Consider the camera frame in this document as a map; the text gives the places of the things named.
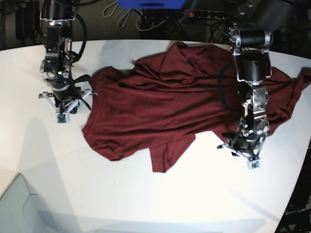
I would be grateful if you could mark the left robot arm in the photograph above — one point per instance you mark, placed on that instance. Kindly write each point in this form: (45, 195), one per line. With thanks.
(250, 41)

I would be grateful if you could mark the dark red t-shirt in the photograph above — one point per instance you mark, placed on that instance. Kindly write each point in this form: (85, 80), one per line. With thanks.
(160, 105)

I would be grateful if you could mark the blue box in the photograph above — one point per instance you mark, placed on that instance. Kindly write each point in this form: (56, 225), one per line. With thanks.
(151, 4)

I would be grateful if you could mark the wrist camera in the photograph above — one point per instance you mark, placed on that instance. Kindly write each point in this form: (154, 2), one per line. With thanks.
(253, 164)
(62, 118)

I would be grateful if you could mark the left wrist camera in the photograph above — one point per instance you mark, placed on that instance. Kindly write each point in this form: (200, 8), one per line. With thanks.
(253, 164)

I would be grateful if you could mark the black power strip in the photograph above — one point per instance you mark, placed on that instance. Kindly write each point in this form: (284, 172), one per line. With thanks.
(207, 14)

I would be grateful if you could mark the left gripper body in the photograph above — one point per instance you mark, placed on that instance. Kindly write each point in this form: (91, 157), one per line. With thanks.
(247, 147)

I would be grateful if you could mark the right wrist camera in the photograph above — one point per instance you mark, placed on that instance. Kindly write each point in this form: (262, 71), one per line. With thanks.
(62, 118)

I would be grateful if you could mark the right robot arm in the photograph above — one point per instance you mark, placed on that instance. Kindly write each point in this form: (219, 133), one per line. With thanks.
(56, 67)

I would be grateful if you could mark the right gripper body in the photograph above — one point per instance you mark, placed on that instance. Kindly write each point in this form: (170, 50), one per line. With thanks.
(68, 102)

